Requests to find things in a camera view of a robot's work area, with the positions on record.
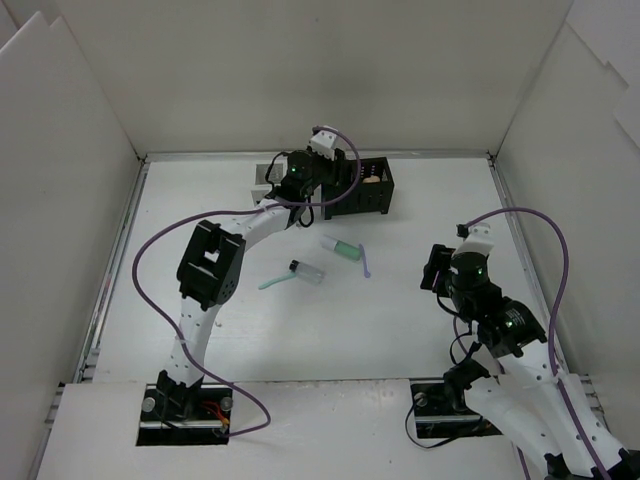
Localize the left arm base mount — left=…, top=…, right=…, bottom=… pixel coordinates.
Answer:
left=136, top=384, right=234, bottom=447

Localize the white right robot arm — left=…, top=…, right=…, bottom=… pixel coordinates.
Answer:
left=420, top=224, right=639, bottom=479

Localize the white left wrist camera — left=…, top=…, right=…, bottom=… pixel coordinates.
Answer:
left=308, top=126, right=338, bottom=161

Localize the white slotted organizer box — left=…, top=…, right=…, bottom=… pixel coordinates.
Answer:
left=250, top=163, right=284, bottom=204

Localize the clear bottle black cap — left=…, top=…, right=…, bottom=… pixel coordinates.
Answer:
left=289, top=260, right=325, bottom=286

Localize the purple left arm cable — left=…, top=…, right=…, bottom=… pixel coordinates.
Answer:
left=133, top=127, right=362, bottom=440

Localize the green white tube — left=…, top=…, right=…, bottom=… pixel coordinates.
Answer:
left=320, top=235, right=361, bottom=261

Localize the purple eyebrow razor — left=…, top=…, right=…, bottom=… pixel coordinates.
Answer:
left=358, top=243, right=371, bottom=279

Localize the black slotted organizer box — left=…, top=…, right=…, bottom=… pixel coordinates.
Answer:
left=321, top=157, right=395, bottom=220

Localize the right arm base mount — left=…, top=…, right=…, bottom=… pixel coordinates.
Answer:
left=404, top=381, right=501, bottom=450

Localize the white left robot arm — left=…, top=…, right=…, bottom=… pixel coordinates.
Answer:
left=157, top=148, right=361, bottom=420

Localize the teal eyebrow razor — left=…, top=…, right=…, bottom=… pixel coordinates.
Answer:
left=258, top=271, right=296, bottom=290

